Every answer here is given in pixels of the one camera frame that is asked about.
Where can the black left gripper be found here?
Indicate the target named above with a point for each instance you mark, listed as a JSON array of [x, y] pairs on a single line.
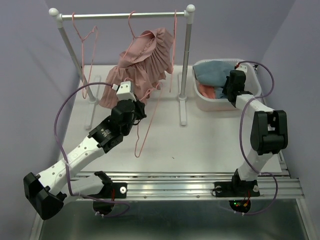
[[140, 106]]

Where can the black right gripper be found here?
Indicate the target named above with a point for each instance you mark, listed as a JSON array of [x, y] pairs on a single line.
[[225, 89]]

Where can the blue grey garment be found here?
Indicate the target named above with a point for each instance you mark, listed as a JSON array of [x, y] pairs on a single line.
[[213, 73]]

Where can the salmon pink skirt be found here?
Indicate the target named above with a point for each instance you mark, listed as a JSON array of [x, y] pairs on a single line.
[[209, 92]]

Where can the pink hanger with blue garment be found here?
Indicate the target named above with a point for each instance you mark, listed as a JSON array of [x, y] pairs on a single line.
[[158, 87]]

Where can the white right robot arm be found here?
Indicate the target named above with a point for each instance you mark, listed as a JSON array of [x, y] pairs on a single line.
[[268, 136]]

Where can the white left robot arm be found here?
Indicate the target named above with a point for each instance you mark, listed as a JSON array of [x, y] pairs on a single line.
[[51, 189]]

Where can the pink hanger with dusty garment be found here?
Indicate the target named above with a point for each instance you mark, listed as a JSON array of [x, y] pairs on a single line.
[[133, 32]]

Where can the white plastic basket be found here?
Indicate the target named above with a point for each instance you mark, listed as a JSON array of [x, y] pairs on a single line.
[[209, 105]]

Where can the dusty pink garment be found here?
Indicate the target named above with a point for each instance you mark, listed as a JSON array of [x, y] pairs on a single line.
[[145, 62]]

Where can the white metal clothes rack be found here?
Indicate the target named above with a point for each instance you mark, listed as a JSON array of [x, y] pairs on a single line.
[[188, 13]]

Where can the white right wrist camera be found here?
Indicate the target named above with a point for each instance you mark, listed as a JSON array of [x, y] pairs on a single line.
[[241, 66]]

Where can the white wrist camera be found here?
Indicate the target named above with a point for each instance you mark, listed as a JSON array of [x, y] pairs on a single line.
[[124, 91], [241, 66]]

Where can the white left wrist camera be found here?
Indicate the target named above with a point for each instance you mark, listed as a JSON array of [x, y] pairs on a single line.
[[124, 91]]

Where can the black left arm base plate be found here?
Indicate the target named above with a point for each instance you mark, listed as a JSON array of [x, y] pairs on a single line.
[[115, 190]]

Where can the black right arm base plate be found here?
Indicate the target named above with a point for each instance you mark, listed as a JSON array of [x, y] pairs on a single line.
[[227, 189]]

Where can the aluminium mounting rail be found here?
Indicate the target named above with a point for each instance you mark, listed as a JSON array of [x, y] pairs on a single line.
[[172, 186]]

